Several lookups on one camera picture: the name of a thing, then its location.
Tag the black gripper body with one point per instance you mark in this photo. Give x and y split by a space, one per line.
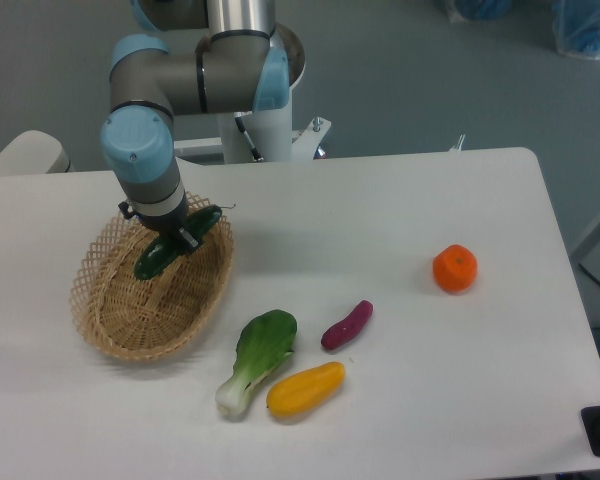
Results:
160 218

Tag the dark green cucumber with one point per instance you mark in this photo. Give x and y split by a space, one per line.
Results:
163 250

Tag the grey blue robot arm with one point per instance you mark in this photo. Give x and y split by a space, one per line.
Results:
195 57

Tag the woven wicker oval basket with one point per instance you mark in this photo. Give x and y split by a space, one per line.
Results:
141 320

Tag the green bok choy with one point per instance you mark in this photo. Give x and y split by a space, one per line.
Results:
264 345

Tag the purple sweet potato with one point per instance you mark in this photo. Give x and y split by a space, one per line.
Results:
347 329

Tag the yellow squash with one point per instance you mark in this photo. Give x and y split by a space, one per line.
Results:
306 390

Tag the orange tangerine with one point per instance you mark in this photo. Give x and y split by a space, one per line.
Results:
455 269

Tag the blue plastic bag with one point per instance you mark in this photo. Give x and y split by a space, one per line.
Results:
576 28

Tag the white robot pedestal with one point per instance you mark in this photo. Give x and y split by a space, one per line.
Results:
255 137

